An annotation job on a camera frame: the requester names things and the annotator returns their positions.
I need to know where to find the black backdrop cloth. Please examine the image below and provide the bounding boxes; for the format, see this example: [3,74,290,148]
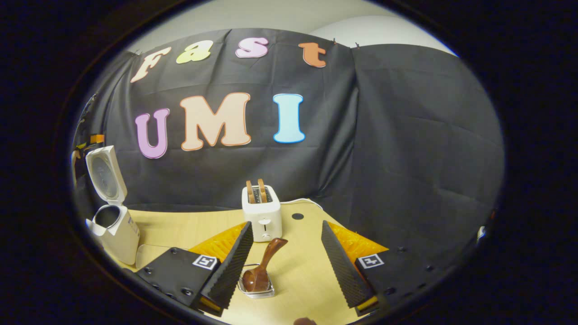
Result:
[72,28,505,271]

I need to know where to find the white rice cooker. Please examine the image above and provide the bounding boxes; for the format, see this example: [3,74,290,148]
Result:
[85,145,141,265]

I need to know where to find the brown wooden spoon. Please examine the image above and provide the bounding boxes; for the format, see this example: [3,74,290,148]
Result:
[242,237,289,293]

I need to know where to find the white toaster cable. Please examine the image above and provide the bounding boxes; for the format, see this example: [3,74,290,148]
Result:
[280,198,323,211]

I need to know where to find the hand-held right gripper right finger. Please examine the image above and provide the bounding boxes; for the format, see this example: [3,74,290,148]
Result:
[321,220,452,316]

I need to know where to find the white toaster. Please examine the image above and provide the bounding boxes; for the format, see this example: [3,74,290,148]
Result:
[242,184,283,243]

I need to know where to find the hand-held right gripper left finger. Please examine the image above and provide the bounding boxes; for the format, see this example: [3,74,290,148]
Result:
[135,221,254,317]

